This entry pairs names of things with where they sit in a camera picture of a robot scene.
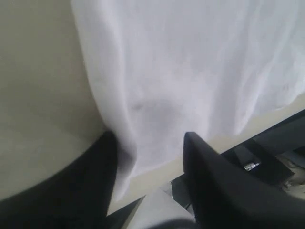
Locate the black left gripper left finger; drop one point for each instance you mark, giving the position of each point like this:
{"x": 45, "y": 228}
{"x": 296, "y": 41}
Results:
{"x": 77, "y": 197}

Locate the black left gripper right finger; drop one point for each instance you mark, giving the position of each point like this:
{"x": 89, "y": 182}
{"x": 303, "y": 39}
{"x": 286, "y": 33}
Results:
{"x": 238, "y": 190}

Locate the black table edge frame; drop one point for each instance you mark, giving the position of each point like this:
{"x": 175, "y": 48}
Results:
{"x": 262, "y": 152}

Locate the white t-shirt red print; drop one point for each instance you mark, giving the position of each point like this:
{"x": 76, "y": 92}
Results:
{"x": 160, "y": 68}

